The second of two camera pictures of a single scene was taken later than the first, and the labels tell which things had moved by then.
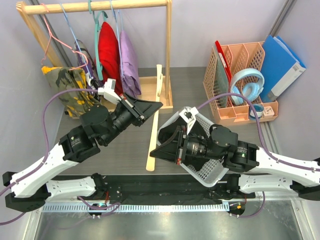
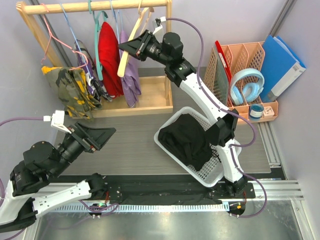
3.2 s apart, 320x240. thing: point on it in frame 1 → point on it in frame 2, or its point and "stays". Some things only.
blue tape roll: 259,109 stays
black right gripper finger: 171,150 → 137,46
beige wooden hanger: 153,132 → 145,13
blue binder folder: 281,68 stays
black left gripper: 139,109 → 96,136
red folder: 223,59 stays
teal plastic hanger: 97,29 stays
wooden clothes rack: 147,85 stays
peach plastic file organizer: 232,84 stays
